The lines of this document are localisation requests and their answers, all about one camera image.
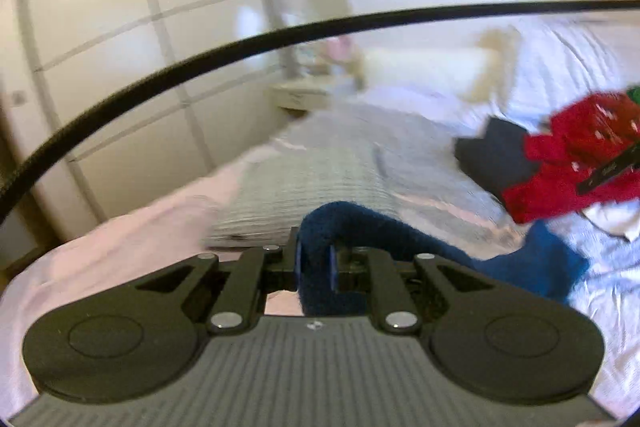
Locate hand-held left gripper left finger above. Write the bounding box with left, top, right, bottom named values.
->
left=135, top=227, right=304, bottom=334

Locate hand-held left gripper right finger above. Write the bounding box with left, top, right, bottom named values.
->
left=327, top=244, right=485, bottom=336

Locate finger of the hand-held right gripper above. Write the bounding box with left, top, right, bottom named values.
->
left=575, top=151, right=640, bottom=196

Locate red garment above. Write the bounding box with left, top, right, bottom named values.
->
left=501, top=91, right=640, bottom=225

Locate dark blue knit sweater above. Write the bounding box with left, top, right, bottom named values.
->
left=299, top=202, right=591, bottom=318

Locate white garment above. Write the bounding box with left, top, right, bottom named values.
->
left=582, top=199, right=640, bottom=242

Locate grey checkered pillow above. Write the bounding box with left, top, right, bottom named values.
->
left=207, top=104, right=506, bottom=250

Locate dark navy garment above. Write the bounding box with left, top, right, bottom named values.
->
left=454, top=117, right=543, bottom=198

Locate white textured quilt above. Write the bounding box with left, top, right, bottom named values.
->
left=357, top=14, right=640, bottom=410

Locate white floating nightstand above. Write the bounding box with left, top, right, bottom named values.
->
left=265, top=79, right=351, bottom=112

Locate pink quilted bedspread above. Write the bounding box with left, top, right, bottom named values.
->
left=0, top=147, right=306, bottom=418

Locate cream pillow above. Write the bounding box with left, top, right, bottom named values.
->
left=362, top=27, right=521, bottom=102

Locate white arched mirror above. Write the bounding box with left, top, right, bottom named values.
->
left=304, top=0, right=351, bottom=75

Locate white sliding-door wardrobe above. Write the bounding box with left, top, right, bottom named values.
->
left=0, top=0, right=296, bottom=238

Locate black cable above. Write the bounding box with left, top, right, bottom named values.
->
left=0, top=0, right=640, bottom=228

